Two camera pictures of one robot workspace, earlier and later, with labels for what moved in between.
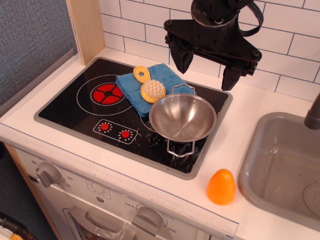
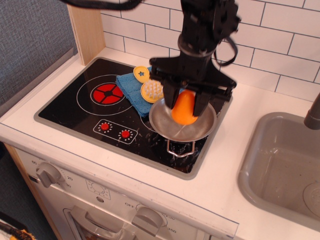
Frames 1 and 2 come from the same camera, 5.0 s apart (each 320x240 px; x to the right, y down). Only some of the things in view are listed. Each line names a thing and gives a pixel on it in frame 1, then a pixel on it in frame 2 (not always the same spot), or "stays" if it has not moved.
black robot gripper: (224, 44) -> (193, 70)
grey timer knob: (47, 174) stays
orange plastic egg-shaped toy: (221, 187) -> (183, 108)
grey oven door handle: (98, 222) stays
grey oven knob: (148, 220) stays
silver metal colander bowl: (180, 118) stays
